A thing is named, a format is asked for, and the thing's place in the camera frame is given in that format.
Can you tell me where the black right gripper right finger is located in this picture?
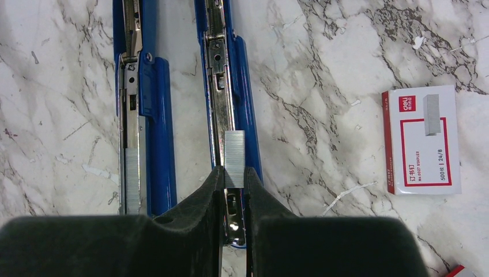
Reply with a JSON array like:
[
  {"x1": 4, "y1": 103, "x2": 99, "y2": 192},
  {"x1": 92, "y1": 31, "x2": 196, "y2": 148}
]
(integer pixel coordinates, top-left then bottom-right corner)
[{"x1": 244, "y1": 167, "x2": 428, "y2": 276}]

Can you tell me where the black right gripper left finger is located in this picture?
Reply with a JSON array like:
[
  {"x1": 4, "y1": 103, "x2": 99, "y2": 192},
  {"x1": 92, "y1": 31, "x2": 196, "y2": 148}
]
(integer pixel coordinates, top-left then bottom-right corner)
[{"x1": 1, "y1": 166, "x2": 224, "y2": 276}]

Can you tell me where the grey staple strip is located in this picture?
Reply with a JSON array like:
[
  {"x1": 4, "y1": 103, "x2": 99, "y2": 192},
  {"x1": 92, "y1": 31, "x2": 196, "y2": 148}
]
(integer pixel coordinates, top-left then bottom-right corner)
[
  {"x1": 224, "y1": 130, "x2": 246, "y2": 189},
  {"x1": 125, "y1": 148, "x2": 141, "y2": 215}
]

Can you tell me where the red white staple box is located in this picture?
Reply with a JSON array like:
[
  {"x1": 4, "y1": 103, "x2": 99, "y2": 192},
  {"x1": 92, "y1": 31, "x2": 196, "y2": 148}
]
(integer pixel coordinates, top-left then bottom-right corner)
[{"x1": 382, "y1": 85, "x2": 461, "y2": 195}]

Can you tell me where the blue black stapler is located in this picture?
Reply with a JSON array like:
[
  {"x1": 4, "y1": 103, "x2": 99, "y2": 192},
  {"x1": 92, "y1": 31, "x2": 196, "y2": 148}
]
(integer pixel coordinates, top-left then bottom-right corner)
[{"x1": 194, "y1": 1, "x2": 262, "y2": 249}]

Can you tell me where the staple box tray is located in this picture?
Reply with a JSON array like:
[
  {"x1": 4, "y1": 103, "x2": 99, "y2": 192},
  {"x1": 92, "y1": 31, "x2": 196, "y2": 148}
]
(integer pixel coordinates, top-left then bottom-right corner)
[{"x1": 445, "y1": 265, "x2": 476, "y2": 277}]

